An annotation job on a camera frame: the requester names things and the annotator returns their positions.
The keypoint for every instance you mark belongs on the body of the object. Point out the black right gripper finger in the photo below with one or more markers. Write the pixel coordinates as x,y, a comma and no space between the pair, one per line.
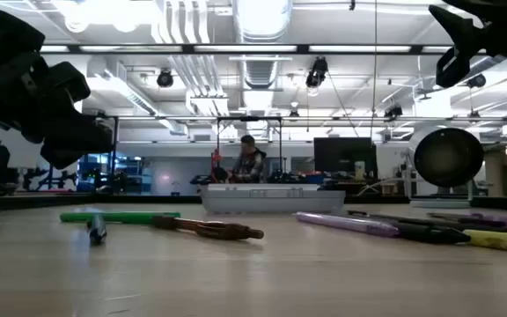
460,31
453,66

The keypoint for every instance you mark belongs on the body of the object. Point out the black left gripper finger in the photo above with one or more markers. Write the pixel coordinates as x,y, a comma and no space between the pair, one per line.
82,141
55,97

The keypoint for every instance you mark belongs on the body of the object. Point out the green pen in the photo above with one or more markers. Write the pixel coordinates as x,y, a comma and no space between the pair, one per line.
121,217

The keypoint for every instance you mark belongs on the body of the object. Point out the dark blue pen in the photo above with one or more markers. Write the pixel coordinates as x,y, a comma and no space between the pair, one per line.
97,231

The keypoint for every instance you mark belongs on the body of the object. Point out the brown pen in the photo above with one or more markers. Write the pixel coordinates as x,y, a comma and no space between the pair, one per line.
218,230

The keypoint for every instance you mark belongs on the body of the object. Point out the thin black pen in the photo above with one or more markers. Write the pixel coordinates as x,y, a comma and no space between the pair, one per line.
487,227

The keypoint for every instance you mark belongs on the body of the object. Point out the thick black marker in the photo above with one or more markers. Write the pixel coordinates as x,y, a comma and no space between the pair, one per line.
434,234

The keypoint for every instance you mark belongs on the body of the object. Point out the yellow pen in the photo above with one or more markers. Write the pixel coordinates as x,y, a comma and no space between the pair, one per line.
500,241

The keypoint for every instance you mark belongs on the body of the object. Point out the purple pen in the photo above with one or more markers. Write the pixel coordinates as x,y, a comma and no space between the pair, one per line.
350,223

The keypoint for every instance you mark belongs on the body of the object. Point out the clear plastic supply box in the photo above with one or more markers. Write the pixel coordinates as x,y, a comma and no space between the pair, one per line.
271,200

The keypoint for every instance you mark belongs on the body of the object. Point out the black ceiling spotlight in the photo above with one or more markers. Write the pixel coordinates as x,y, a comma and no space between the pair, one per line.
165,79

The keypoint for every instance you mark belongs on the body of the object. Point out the black overhead light bar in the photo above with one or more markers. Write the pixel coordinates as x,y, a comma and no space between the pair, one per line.
187,49

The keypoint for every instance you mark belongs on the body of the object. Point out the black monitor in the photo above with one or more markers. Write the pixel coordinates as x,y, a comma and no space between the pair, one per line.
343,156

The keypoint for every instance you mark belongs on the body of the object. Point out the person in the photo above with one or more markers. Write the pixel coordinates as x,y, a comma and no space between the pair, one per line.
249,165

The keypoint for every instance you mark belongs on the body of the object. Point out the black aluminium table frame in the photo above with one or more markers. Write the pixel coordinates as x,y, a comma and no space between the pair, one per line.
38,201

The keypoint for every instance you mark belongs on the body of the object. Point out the black overhead camera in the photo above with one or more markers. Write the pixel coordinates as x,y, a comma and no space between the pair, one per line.
317,72

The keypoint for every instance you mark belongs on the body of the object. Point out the silver ceiling duct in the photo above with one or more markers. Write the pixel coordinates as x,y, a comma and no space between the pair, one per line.
262,26

